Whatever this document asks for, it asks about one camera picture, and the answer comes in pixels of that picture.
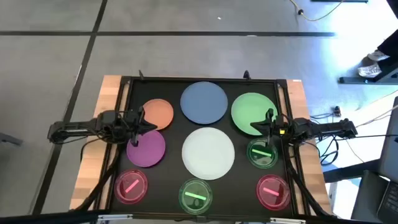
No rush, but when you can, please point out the black aluminium table frame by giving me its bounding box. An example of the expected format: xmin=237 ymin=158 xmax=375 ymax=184
xmin=93 ymin=75 xmax=312 ymax=218

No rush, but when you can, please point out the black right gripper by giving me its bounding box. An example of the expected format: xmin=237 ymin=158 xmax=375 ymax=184
xmin=250 ymin=108 xmax=293 ymax=149

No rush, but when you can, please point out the yellow floor cable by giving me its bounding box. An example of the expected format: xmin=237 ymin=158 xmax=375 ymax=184
xmin=289 ymin=0 xmax=345 ymax=22

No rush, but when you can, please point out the black floor cable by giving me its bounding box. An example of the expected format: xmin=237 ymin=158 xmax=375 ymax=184
xmin=309 ymin=113 xmax=398 ymax=166

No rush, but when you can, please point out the purple plastic plate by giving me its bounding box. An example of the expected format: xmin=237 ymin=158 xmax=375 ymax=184
xmin=126 ymin=129 xmax=167 ymax=168

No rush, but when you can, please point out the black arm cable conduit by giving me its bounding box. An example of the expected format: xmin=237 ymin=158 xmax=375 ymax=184
xmin=73 ymin=149 xmax=122 ymax=212
xmin=285 ymin=155 xmax=335 ymax=218

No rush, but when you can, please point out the black stand foot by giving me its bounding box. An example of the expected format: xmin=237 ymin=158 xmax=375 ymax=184
xmin=338 ymin=70 xmax=398 ymax=85

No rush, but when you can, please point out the black floor beam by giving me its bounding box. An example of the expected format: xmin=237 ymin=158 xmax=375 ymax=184
xmin=323 ymin=160 xmax=382 ymax=183

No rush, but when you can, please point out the grey laptop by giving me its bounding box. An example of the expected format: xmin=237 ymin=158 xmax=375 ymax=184
xmin=376 ymin=96 xmax=398 ymax=223

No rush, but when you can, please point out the grey furniture leg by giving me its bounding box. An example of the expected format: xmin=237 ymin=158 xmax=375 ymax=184
xmin=0 ymin=132 xmax=24 ymax=146

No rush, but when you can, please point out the clear green plastic plate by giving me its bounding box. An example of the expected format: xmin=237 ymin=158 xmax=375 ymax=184
xmin=246 ymin=138 xmax=279 ymax=170
xmin=178 ymin=178 xmax=213 ymax=215

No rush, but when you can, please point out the large blue plastic plate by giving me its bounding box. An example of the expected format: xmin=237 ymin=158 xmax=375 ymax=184
xmin=180 ymin=81 xmax=229 ymax=125

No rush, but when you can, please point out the large green plastic plate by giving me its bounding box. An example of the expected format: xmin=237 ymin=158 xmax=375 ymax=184
xmin=230 ymin=92 xmax=279 ymax=136

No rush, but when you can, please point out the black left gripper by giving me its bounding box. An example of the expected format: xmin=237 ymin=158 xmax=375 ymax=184
xmin=123 ymin=106 xmax=158 ymax=147

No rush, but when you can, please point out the small orange plastic plate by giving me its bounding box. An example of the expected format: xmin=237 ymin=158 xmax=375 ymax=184
xmin=142 ymin=98 xmax=175 ymax=131

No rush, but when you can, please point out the clear pink plastic plate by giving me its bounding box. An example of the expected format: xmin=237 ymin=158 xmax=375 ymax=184
xmin=256 ymin=174 xmax=291 ymax=212
xmin=113 ymin=169 xmax=149 ymax=205

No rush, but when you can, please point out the person's leg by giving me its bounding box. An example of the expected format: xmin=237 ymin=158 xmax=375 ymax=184
xmin=376 ymin=29 xmax=398 ymax=68

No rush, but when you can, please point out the black table mat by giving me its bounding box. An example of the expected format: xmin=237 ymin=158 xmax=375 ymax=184
xmin=110 ymin=79 xmax=295 ymax=217

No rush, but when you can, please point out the person's white shoe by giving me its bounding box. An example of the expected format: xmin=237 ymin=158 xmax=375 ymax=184
xmin=368 ymin=49 xmax=391 ymax=62
xmin=357 ymin=63 xmax=382 ymax=78

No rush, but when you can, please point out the black crossbeam with silver brackets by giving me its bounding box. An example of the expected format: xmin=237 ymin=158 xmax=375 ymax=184
xmin=0 ymin=210 xmax=398 ymax=224

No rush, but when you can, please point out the large white plastic plate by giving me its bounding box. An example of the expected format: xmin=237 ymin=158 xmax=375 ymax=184
xmin=181 ymin=126 xmax=236 ymax=181

